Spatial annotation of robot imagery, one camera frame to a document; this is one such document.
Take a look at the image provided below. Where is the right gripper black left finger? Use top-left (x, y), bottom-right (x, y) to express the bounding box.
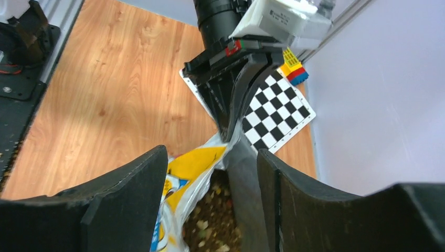
top-left (1, 145), bottom-right (168, 251)

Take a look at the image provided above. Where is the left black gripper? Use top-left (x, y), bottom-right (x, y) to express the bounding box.
top-left (182, 1), bottom-right (284, 142)

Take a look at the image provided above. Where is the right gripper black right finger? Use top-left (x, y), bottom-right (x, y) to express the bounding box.
top-left (257, 150), bottom-right (444, 251)

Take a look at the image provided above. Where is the pet food bag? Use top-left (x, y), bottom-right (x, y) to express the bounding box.
top-left (149, 120), bottom-right (270, 252)

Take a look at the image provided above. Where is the checkerboard calibration board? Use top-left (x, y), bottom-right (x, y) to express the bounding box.
top-left (179, 68), bottom-right (317, 154)

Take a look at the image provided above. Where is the yellow red blue block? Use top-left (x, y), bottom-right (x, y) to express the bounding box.
top-left (280, 48), bottom-right (309, 86)

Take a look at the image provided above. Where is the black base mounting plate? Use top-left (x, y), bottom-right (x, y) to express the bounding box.
top-left (1, 1), bottom-right (60, 177)

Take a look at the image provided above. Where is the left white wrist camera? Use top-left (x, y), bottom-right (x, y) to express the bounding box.
top-left (229, 0), bottom-right (336, 50)

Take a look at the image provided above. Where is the aluminium rail frame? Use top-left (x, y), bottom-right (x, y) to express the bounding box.
top-left (38, 0), bottom-right (86, 84)

